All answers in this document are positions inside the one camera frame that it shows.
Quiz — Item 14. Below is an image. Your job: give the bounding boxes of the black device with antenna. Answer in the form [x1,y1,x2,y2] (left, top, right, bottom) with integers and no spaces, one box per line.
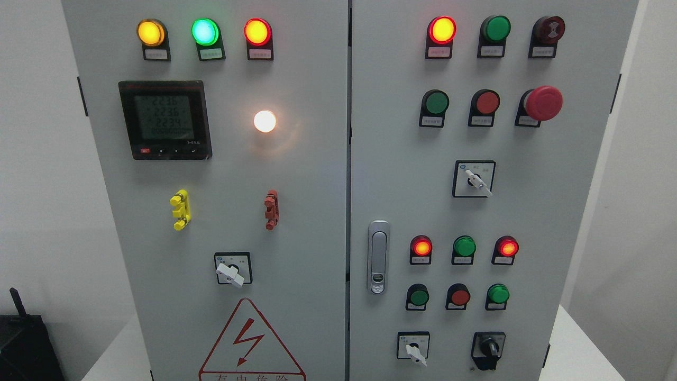
[1,287,65,380]

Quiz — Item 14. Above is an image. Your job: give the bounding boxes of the red indicator light lower left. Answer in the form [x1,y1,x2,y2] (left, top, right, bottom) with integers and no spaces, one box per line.
[409,235,433,265]

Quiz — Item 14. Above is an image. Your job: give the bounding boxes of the red indicator light lower right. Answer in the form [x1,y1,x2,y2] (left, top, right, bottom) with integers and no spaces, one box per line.
[491,235,519,266]

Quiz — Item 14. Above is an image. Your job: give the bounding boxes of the green indicator light lower middle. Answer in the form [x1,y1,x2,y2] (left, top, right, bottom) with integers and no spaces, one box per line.
[452,235,477,265]

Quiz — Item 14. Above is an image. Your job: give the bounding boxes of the red terminal connector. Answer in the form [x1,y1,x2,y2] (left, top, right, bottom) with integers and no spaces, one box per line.
[264,189,280,231]

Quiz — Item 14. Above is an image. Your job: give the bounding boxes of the yellow terminal connector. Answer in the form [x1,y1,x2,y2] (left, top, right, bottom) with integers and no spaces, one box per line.
[169,189,191,231]

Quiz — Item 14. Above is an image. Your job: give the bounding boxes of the green push button lower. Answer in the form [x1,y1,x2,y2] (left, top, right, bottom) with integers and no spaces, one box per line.
[405,284,430,311]

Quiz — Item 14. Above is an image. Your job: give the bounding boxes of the black knob selector switch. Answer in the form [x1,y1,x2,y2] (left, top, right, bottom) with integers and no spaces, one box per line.
[471,331,506,371]

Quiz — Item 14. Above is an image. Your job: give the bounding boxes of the white selector switch middle right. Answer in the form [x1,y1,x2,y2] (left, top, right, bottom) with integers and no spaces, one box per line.
[452,161,496,198]

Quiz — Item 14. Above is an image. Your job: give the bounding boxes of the white selector switch bottom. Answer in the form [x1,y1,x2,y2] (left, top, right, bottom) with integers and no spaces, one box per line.
[397,331,431,367]

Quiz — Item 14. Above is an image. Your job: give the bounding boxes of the green push button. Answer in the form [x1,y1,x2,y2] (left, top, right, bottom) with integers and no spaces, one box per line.
[405,284,430,311]
[419,89,450,128]

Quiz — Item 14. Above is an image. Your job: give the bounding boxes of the yellow indicator light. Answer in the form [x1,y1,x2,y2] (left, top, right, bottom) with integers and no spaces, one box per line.
[137,19,171,62]

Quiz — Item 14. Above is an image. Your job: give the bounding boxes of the grey electrical control cabinet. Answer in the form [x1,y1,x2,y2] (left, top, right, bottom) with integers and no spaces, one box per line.
[61,1,638,380]

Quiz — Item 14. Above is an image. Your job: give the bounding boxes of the red push button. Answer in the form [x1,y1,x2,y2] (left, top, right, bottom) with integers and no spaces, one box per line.
[445,284,471,310]
[468,88,500,127]

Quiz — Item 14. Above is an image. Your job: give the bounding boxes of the black digital power meter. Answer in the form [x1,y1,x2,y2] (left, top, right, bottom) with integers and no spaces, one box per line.
[118,80,212,161]

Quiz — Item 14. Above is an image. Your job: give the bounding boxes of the red indicator light top left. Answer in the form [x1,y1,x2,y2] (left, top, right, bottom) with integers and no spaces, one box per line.
[244,19,274,61]

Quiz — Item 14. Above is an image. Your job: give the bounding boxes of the red indicator light top right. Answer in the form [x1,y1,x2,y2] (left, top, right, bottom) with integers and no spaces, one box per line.
[425,15,457,59]

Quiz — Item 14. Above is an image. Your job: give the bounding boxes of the red indicator light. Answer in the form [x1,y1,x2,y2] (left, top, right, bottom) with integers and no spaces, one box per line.
[409,235,433,265]
[244,19,274,61]
[491,235,519,266]
[425,15,457,59]

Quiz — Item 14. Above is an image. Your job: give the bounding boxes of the green lit indicator light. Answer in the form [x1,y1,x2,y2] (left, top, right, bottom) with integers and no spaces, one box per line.
[191,17,225,62]

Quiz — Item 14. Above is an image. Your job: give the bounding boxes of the red high voltage warning sticker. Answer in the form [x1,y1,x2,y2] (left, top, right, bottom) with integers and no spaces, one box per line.
[198,297,306,380]

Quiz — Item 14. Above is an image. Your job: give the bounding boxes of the red push button upper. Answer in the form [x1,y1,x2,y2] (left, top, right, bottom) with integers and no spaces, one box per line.
[468,88,500,127]

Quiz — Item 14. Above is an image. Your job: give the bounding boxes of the red push button lower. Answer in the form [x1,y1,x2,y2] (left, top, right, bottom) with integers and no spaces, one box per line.
[445,284,471,310]

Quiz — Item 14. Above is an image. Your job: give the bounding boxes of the white selector switch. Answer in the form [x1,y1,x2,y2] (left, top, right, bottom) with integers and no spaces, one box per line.
[452,161,496,198]
[397,331,431,367]

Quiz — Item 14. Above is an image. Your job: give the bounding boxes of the red emergency stop button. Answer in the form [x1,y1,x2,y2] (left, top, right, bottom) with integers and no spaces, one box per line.
[515,85,563,128]

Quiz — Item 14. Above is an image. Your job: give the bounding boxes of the green indicator light top right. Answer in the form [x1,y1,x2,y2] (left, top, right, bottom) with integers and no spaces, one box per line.
[477,15,511,58]

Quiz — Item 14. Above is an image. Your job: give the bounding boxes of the white selector switch left door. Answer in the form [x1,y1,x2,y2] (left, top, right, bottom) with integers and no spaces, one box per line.
[214,252,252,288]

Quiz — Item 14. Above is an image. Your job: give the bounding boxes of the white lit indicator light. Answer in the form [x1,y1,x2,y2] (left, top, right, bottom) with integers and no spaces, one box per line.
[253,110,277,133]

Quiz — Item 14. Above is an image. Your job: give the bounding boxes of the green indicator light bottom right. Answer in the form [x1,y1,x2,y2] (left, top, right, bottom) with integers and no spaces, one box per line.
[484,284,510,311]

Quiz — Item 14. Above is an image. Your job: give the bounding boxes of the green push button upper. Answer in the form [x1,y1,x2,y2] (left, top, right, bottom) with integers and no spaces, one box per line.
[419,89,450,128]

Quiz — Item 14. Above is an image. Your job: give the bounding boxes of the silver door latch handle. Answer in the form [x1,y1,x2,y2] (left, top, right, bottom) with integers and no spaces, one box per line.
[367,220,391,295]

